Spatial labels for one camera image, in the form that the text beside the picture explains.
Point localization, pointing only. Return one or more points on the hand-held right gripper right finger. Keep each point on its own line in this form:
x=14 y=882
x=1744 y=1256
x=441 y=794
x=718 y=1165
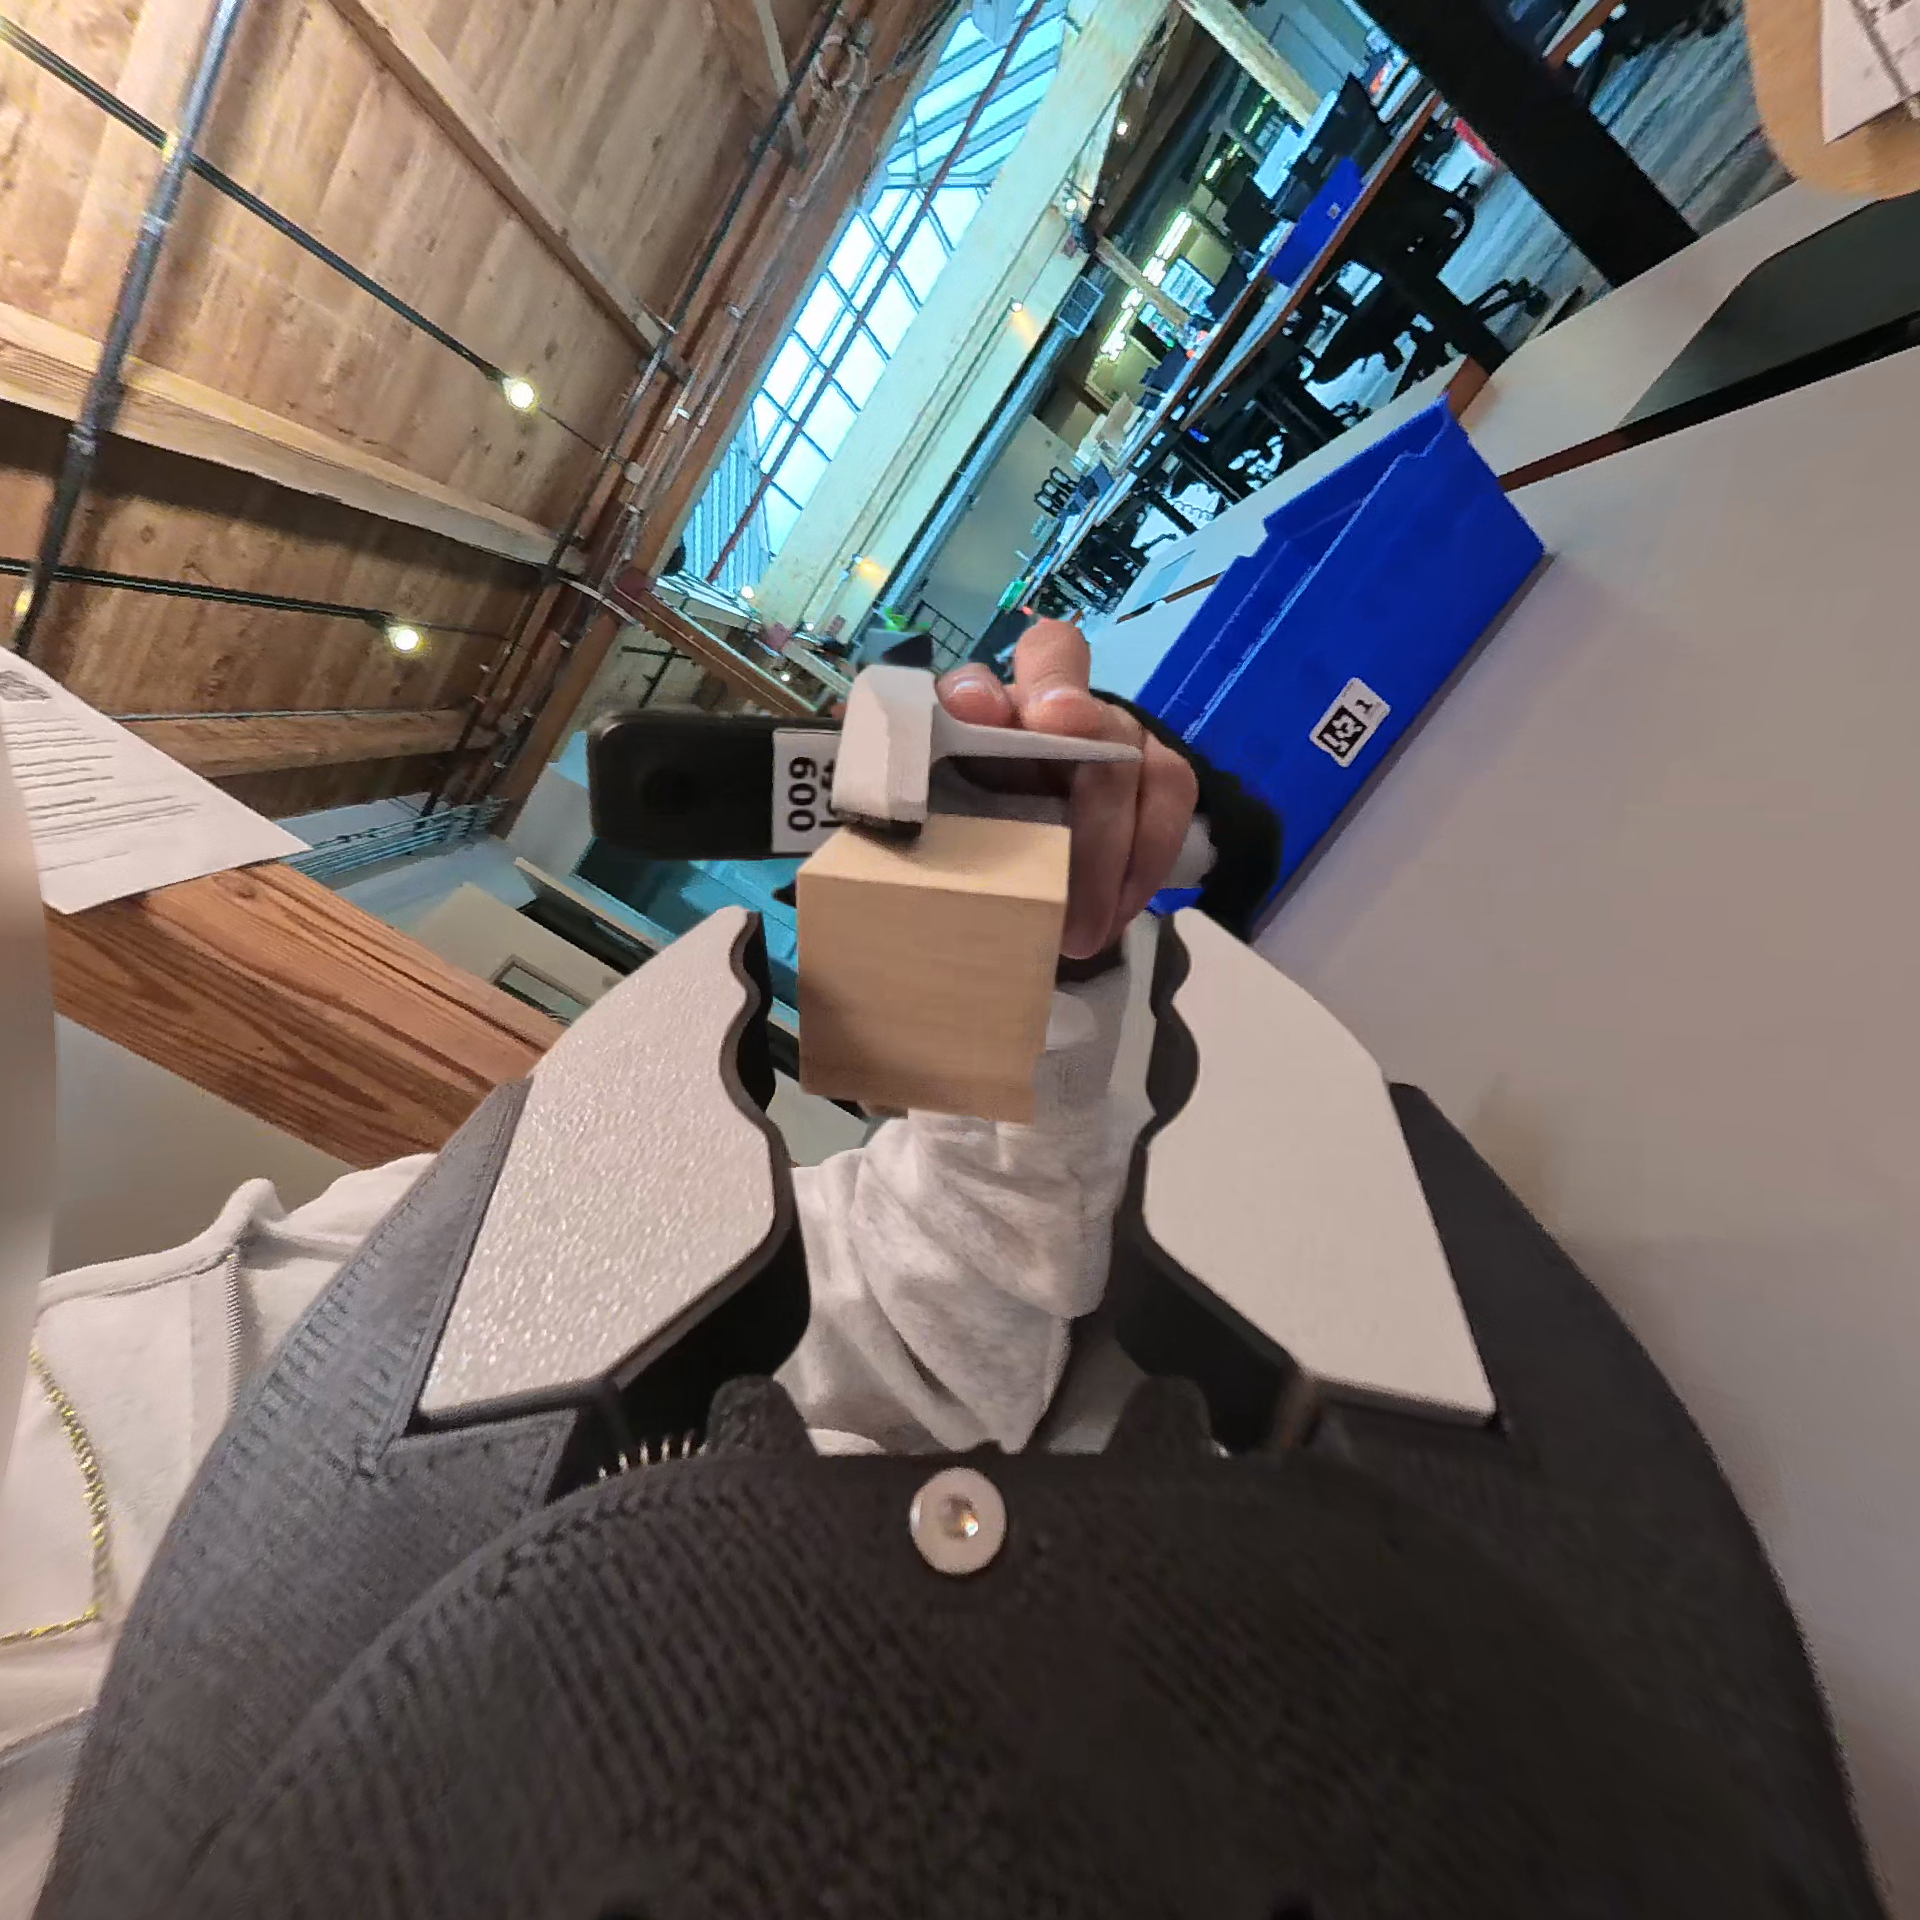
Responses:
x=1306 y=1200

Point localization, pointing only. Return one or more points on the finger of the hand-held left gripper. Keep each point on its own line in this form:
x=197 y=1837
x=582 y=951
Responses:
x=885 y=751

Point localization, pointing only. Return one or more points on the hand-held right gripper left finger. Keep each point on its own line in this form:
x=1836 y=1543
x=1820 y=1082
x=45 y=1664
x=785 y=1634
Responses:
x=629 y=1185

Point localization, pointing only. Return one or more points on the wooden cube with blue face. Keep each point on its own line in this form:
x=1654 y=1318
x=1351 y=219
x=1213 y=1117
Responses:
x=930 y=991

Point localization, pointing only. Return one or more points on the blue plastic bin white tag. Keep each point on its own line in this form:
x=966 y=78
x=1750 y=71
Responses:
x=1349 y=599

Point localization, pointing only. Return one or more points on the person's left forearm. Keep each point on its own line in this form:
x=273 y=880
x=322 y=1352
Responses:
x=961 y=1277

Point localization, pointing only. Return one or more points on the person's left hand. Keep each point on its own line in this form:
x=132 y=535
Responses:
x=1126 y=839

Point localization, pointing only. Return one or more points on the round ceiling lamp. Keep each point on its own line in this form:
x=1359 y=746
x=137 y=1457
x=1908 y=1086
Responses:
x=517 y=393
x=404 y=637

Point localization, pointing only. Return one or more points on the wooden ceiling beam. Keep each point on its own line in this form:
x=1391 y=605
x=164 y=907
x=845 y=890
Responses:
x=270 y=991

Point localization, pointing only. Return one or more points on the large skylight window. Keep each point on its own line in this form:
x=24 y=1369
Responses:
x=840 y=301

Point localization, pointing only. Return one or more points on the person's light grey hoodie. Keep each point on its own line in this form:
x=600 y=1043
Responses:
x=182 y=1319

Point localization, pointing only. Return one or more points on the white printed paper sheet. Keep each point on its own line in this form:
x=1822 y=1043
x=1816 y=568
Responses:
x=105 y=797

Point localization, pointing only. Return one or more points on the office desks and chairs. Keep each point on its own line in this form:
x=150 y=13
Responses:
x=1349 y=345

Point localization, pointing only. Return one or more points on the grey metal pipe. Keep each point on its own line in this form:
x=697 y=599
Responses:
x=137 y=283

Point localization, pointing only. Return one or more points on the instruction sheet on stand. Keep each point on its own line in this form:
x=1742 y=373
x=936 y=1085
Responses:
x=1785 y=90

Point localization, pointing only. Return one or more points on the printed instruction sheet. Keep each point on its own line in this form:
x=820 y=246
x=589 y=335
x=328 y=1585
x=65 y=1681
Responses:
x=1876 y=59

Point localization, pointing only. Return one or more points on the black steel post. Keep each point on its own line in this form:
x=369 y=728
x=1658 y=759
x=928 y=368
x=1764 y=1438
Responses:
x=1530 y=135

